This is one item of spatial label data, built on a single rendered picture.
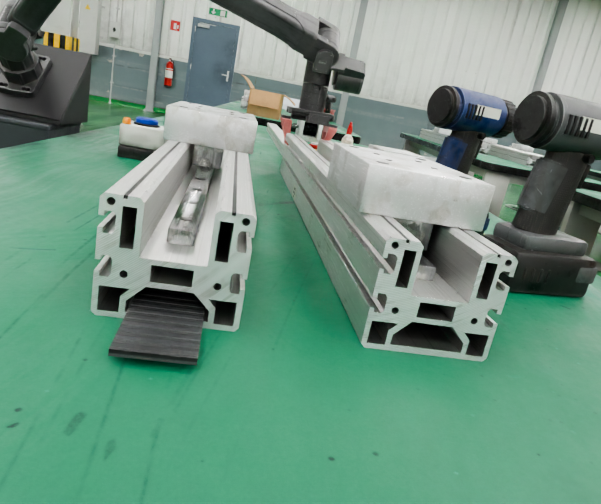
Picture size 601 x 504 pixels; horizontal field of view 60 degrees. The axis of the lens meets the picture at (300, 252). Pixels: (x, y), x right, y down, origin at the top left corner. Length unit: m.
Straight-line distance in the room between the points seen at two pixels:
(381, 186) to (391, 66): 11.92
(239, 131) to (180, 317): 0.34
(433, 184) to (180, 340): 0.24
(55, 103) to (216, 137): 0.74
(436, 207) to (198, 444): 0.27
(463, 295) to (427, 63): 12.14
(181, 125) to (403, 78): 11.78
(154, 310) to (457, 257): 0.23
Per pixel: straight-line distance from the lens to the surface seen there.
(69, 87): 1.38
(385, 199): 0.43
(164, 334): 0.34
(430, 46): 12.55
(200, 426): 0.28
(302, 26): 1.10
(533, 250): 0.64
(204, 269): 0.36
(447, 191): 0.45
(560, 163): 0.65
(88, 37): 12.53
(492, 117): 0.82
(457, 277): 0.42
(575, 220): 2.69
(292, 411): 0.30
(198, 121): 0.66
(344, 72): 1.17
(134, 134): 1.00
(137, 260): 0.36
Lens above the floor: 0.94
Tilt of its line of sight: 16 degrees down
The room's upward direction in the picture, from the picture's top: 11 degrees clockwise
